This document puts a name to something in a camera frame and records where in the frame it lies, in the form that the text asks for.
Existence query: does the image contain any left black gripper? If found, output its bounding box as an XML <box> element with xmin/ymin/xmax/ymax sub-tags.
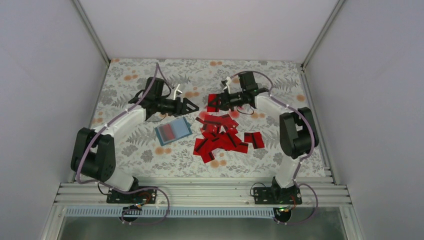
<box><xmin>155</xmin><ymin>97</ymin><xmax>199</xmax><ymax>117</ymax></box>

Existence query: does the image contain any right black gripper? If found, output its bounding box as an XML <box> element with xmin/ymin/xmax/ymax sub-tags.
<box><xmin>208</xmin><ymin>89</ymin><xmax>246</xmax><ymax>112</ymax></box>

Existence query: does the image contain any red striped card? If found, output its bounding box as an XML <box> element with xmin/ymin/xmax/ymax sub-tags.
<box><xmin>158</xmin><ymin>124</ymin><xmax>176</xmax><ymax>142</ymax></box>
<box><xmin>206</xmin><ymin>93</ymin><xmax>219</xmax><ymax>113</ymax></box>

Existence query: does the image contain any teal card holder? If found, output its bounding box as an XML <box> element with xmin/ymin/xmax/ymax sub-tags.
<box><xmin>154</xmin><ymin>117</ymin><xmax>193</xmax><ymax>147</ymax></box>

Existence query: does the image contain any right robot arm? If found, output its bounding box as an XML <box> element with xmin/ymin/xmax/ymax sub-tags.
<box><xmin>207</xmin><ymin>71</ymin><xmax>319</xmax><ymax>204</ymax></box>

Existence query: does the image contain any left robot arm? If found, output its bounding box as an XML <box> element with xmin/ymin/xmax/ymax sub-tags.
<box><xmin>70</xmin><ymin>77</ymin><xmax>199</xmax><ymax>203</ymax></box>

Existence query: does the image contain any white red-circle card right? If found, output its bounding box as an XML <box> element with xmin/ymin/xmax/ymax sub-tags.
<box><xmin>228</xmin><ymin>110</ymin><xmax>241</xmax><ymax>119</ymax></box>

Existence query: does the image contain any pile of red cards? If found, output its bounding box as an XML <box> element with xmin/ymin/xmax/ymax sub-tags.
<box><xmin>193</xmin><ymin>114</ymin><xmax>249</xmax><ymax>156</ymax></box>

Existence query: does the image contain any red card front bottom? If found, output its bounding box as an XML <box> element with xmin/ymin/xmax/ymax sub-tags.
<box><xmin>200</xmin><ymin>151</ymin><xmax>215</xmax><ymax>164</ymax></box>

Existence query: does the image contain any red card far right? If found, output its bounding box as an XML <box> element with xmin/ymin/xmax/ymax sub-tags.
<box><xmin>244</xmin><ymin>131</ymin><xmax>265</xmax><ymax>149</ymax></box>

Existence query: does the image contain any floral table mat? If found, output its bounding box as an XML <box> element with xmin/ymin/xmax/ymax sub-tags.
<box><xmin>91</xmin><ymin>58</ymin><xmax>307</xmax><ymax>178</ymax></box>

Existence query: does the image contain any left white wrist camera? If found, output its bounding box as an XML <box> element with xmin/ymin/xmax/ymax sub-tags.
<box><xmin>172</xmin><ymin>83</ymin><xmax>182</xmax><ymax>100</ymax></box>

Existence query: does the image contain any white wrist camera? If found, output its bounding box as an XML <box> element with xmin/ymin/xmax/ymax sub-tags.
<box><xmin>221</xmin><ymin>76</ymin><xmax>232</xmax><ymax>94</ymax></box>
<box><xmin>172</xmin><ymin>83</ymin><xmax>182</xmax><ymax>100</ymax></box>

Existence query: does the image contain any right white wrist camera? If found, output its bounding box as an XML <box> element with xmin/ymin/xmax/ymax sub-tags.
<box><xmin>221</xmin><ymin>76</ymin><xmax>232</xmax><ymax>94</ymax></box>

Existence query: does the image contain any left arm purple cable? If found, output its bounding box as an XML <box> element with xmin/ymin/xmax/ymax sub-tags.
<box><xmin>75</xmin><ymin>62</ymin><xmax>173</xmax><ymax>227</ymax></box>

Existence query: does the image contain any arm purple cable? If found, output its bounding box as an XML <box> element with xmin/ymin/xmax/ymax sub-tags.
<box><xmin>231</xmin><ymin>70</ymin><xmax>320</xmax><ymax>226</ymax></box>
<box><xmin>75</xmin><ymin>62</ymin><xmax>173</xmax><ymax>227</ymax></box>

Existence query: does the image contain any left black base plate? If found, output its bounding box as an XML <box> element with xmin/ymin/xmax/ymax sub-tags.
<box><xmin>106</xmin><ymin>186</ymin><xmax>158</xmax><ymax>205</ymax></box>

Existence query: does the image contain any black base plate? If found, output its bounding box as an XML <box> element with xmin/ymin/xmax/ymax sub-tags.
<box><xmin>252</xmin><ymin>185</ymin><xmax>303</xmax><ymax>205</ymax></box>
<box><xmin>106</xmin><ymin>186</ymin><xmax>158</xmax><ymax>205</ymax></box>

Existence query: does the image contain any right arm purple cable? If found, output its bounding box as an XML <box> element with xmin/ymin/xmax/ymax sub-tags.
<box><xmin>231</xmin><ymin>70</ymin><xmax>320</xmax><ymax>226</ymax></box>

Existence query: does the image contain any grey slotted cable duct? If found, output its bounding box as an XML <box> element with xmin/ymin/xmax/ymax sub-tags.
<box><xmin>64</xmin><ymin>206</ymin><xmax>274</xmax><ymax>219</ymax></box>

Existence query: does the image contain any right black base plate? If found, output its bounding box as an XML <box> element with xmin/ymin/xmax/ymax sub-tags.
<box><xmin>252</xmin><ymin>185</ymin><xmax>303</xmax><ymax>205</ymax></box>

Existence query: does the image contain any aluminium rail frame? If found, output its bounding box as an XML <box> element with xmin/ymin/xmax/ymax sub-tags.
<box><xmin>54</xmin><ymin>177</ymin><xmax>352</xmax><ymax>207</ymax></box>

